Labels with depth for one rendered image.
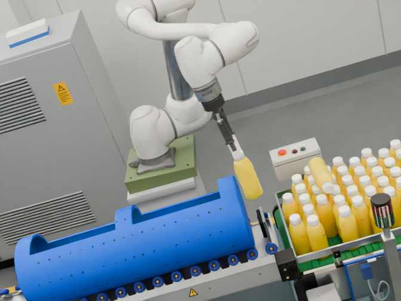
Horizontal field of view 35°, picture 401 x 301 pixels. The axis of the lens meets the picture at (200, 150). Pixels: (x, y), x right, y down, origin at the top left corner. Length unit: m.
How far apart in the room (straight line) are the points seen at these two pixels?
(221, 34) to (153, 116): 0.85
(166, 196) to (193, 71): 1.01
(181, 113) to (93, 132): 1.19
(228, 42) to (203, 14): 2.90
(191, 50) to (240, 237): 0.72
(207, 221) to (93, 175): 1.91
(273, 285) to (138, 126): 0.92
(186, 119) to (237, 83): 2.36
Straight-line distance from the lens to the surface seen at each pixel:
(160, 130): 2.88
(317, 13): 5.10
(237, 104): 5.30
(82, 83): 3.83
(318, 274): 2.41
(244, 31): 2.12
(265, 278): 2.50
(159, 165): 2.93
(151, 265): 2.40
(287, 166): 2.67
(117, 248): 2.38
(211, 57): 2.07
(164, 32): 2.33
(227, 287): 2.51
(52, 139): 4.04
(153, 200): 2.96
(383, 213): 2.09
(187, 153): 3.00
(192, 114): 2.90
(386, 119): 4.81
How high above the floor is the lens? 2.57
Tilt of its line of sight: 31 degrees down
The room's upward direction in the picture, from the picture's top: 20 degrees counter-clockwise
